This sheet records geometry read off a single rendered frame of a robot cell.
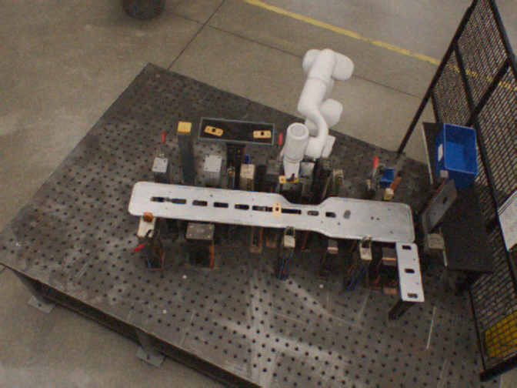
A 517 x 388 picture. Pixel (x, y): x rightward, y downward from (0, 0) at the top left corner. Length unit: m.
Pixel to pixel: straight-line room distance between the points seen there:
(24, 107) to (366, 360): 3.28
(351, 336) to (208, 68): 2.82
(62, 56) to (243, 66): 1.61
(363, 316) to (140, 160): 1.52
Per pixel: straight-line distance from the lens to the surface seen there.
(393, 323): 2.52
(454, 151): 2.78
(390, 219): 2.42
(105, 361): 3.14
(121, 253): 2.58
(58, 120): 4.20
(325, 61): 2.02
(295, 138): 1.85
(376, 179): 2.38
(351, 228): 2.34
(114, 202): 2.75
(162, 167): 2.39
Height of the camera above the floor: 2.96
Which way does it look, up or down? 56 degrees down
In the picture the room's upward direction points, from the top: 7 degrees clockwise
